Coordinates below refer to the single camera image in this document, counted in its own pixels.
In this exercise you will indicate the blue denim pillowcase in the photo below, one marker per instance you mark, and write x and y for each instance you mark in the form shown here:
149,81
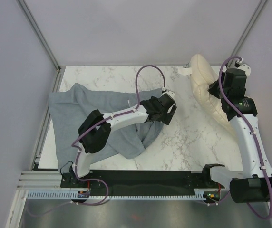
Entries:
79,105

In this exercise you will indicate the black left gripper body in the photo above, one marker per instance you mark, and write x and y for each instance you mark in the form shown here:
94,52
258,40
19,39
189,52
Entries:
165,118

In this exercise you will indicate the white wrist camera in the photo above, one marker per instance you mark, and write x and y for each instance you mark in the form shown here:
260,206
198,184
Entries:
240,64
169,92

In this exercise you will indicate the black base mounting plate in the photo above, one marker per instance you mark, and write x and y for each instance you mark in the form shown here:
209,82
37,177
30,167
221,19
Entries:
123,183

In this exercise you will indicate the right aluminium corner post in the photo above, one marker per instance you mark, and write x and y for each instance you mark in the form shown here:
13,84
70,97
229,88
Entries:
249,27

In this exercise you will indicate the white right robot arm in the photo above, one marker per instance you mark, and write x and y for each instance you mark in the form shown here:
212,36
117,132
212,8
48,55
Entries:
256,183

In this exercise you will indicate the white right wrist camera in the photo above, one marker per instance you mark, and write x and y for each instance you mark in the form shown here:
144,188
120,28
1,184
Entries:
240,64

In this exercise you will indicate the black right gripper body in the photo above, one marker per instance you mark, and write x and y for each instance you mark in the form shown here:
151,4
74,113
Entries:
214,89

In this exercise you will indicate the cream white pillow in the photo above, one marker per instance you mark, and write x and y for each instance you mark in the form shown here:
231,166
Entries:
201,75

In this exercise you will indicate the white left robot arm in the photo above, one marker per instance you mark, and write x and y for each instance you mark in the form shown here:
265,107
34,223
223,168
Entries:
94,132

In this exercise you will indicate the shiny metal front sheet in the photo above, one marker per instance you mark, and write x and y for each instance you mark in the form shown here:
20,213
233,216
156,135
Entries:
140,214

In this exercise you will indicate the left aluminium corner post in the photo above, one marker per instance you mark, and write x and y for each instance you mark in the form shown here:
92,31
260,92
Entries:
31,20

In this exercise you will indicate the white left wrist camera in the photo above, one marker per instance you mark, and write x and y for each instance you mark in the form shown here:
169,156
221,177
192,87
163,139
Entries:
169,92

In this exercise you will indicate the aluminium corner post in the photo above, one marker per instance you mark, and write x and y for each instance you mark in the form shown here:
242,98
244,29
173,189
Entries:
31,20
249,27

